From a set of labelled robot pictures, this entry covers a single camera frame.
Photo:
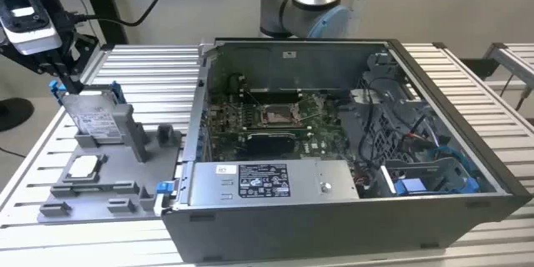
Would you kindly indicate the silver power supply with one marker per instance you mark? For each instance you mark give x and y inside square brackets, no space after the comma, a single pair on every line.
[205,185]

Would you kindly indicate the blue disk bay bracket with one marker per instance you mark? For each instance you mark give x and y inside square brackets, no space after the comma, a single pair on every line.
[411,185]

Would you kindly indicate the black graphics card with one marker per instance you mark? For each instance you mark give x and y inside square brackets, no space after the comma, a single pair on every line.
[272,146]

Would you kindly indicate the grey parts rack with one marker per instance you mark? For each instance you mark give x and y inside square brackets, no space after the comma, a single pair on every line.
[117,170]

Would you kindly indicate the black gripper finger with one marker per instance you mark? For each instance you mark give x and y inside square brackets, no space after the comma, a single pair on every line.
[77,82]
[38,65]

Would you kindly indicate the black upright post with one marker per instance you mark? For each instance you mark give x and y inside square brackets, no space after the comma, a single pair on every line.
[110,4]

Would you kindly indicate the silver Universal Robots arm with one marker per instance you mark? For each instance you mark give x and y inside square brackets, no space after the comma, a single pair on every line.
[305,1]

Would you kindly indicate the thin metal locking lever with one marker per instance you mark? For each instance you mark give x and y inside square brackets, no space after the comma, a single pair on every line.
[254,98]

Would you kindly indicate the CPU socket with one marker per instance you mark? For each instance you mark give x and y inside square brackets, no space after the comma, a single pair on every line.
[277,117]

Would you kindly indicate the dark grey PC case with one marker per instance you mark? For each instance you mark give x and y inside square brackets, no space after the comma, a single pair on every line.
[292,232]

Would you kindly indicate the silver CPU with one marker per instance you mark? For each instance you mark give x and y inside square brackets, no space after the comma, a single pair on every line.
[86,168]

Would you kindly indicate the hard disk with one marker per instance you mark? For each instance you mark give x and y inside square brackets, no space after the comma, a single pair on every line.
[97,117]

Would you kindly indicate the grey metal disk bay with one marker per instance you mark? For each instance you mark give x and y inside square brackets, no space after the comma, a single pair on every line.
[435,167]

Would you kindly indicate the black round stand base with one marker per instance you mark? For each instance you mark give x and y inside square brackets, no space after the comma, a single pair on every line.
[15,113]

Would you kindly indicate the blue case latch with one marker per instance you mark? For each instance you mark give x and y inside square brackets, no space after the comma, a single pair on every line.
[164,190]

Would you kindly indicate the green motherboard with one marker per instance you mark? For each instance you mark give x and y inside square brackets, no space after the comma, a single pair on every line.
[325,145]

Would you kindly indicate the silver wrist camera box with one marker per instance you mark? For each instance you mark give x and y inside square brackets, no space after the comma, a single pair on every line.
[30,35]

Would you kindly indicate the aluminium slat side table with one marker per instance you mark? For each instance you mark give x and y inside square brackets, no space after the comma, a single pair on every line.
[513,54]

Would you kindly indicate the black box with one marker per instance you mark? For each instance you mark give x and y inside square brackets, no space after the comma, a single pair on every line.
[480,67]

